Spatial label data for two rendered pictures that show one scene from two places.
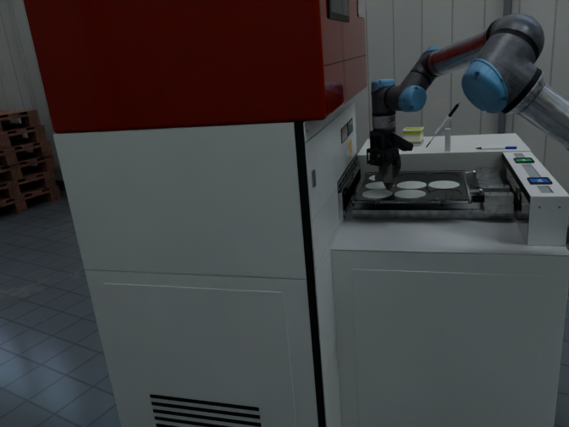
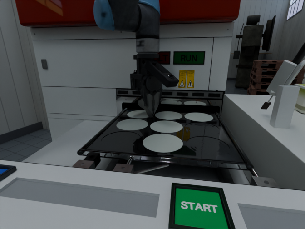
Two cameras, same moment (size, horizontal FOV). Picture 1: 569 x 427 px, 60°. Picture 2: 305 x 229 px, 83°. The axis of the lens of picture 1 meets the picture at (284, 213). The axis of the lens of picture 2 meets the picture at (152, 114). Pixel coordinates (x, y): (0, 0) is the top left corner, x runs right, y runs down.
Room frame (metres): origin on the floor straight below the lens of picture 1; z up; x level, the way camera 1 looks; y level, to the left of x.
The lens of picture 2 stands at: (1.53, -0.94, 1.10)
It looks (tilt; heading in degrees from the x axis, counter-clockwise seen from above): 18 degrees down; 82
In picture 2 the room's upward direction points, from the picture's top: straight up
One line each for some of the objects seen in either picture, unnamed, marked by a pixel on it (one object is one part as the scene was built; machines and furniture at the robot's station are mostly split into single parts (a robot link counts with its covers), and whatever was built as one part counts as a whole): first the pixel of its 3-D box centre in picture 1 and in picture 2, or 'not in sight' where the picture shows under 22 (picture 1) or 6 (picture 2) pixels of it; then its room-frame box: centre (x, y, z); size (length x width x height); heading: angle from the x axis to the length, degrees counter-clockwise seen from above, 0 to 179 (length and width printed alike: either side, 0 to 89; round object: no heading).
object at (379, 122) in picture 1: (384, 121); (147, 47); (1.60, -0.35, 1.13); 0.08 x 0.08 x 0.05
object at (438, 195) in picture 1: (411, 185); (166, 126); (1.64, -0.45, 0.90); 0.34 x 0.34 x 0.01; 73
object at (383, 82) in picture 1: (383, 97); (146, 19); (1.60, -0.35, 1.21); 0.09 x 0.08 x 0.11; 28
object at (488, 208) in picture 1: (492, 192); not in sight; (1.58, -0.71, 0.87); 0.36 x 0.08 x 0.03; 163
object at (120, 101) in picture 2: (350, 188); (166, 108); (1.69, -0.24, 0.89); 0.44 x 0.02 x 0.10; 163
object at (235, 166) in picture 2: (466, 185); (159, 159); (1.59, -0.62, 0.90); 0.38 x 0.01 x 0.01; 163
